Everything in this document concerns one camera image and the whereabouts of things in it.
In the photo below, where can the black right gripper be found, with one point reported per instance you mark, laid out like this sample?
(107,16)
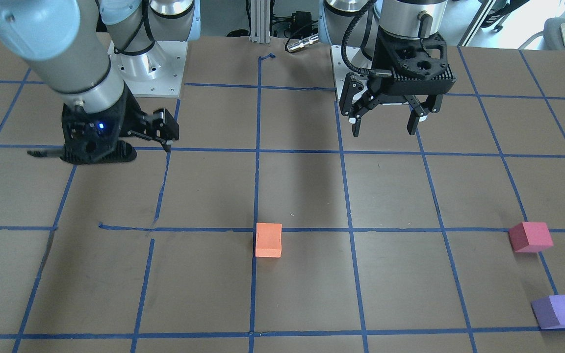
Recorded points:
(129,113)

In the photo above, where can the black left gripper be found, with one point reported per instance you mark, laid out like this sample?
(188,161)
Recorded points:
(372,96)

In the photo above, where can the orange foam cube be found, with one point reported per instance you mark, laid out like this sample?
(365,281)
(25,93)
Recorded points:
(268,240)

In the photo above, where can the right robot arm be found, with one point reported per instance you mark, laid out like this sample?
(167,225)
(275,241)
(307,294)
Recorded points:
(88,51)

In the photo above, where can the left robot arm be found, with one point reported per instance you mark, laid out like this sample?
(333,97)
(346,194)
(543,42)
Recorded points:
(359,20)

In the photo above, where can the red foam cube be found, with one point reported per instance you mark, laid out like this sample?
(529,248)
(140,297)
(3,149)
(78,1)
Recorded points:
(530,237)

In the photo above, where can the purple foam cube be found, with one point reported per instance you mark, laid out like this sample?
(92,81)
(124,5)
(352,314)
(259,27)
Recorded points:
(550,312)

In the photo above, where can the aluminium frame post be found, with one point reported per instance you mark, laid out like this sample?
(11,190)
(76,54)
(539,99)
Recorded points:
(260,21)

